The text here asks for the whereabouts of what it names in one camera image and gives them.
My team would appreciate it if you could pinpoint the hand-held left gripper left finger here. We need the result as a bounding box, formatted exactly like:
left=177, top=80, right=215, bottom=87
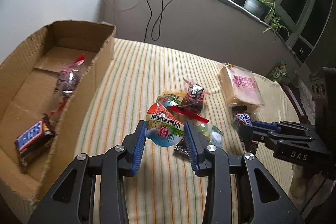
left=28, top=120, right=147, bottom=224

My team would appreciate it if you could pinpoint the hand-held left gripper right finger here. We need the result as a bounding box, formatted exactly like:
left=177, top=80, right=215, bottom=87
left=184, top=121, right=307, bottom=224

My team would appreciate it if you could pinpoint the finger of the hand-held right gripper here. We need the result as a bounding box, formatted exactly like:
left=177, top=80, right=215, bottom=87
left=238, top=126, right=323, bottom=151
left=251, top=120, right=315, bottom=135

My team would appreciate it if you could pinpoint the brown chocolate bar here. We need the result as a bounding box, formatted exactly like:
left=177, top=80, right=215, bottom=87
left=231, top=106, right=259, bottom=153
left=14, top=114, right=55, bottom=167

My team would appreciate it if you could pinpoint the round white blue egg packet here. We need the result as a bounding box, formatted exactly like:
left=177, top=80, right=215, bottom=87
left=145, top=102, right=185, bottom=147

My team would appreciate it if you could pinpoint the clear red date packet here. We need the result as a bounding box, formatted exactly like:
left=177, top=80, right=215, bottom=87
left=180, top=78, right=212, bottom=115
left=50, top=53, right=86, bottom=115

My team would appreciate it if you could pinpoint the round yellow snack packet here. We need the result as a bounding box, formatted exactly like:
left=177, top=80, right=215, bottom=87
left=157, top=91, right=185, bottom=109

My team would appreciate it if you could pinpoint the brown cardboard box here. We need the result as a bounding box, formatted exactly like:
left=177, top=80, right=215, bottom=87
left=0, top=20, right=116, bottom=201

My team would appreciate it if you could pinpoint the small black snack packet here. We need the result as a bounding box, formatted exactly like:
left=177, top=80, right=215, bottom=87
left=173, top=140, right=191, bottom=159

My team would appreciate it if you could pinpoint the green white candy packet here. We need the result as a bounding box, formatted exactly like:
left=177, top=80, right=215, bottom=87
left=209, top=126, right=223, bottom=148

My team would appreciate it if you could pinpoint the red-edged clear snack packet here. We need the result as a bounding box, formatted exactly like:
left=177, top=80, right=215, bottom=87
left=169, top=106, right=213, bottom=140

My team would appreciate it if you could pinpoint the dark wooden chair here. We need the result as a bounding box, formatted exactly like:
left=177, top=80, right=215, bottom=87
left=280, top=81, right=315, bottom=125

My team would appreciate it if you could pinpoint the pink label bread packet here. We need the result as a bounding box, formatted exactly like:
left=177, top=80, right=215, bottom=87
left=219, top=63, right=265, bottom=111

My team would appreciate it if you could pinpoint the green printed packet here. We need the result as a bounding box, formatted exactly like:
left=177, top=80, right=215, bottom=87
left=268, top=61, right=289, bottom=82

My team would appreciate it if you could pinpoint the small spider plant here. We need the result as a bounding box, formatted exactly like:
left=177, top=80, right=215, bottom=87
left=262, top=14, right=289, bottom=42

